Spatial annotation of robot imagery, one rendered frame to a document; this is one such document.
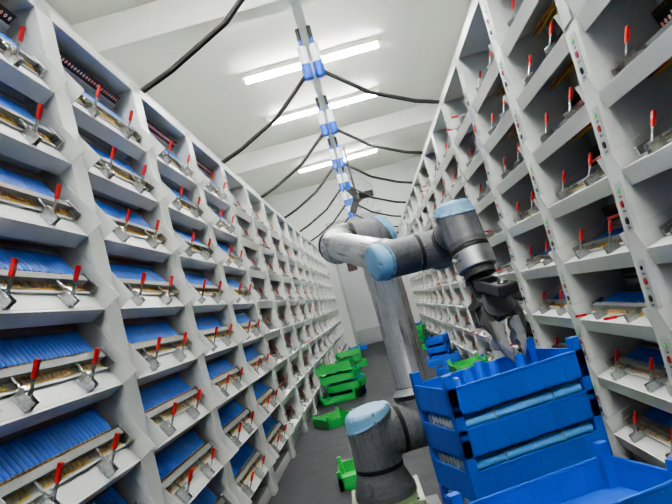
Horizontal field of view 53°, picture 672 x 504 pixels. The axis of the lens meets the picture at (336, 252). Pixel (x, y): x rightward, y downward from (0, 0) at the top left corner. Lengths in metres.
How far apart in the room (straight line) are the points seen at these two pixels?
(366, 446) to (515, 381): 0.82
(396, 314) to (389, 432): 0.36
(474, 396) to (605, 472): 0.26
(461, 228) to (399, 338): 0.70
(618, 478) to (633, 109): 0.92
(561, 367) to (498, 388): 0.14
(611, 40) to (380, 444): 1.27
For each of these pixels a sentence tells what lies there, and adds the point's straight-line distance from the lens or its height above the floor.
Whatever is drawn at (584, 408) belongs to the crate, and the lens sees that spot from 1.44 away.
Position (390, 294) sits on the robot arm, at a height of 0.73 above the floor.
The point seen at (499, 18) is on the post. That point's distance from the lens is 2.58.
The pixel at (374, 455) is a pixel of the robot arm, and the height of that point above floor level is 0.28.
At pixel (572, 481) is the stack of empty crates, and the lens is 1.27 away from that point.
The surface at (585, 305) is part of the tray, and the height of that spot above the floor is 0.53.
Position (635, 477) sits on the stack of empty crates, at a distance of 1.25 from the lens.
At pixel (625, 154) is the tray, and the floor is 0.92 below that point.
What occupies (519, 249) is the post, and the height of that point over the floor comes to 0.78.
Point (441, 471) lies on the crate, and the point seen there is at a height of 0.35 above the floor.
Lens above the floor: 0.74
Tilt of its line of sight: 5 degrees up
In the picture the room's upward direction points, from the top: 15 degrees counter-clockwise
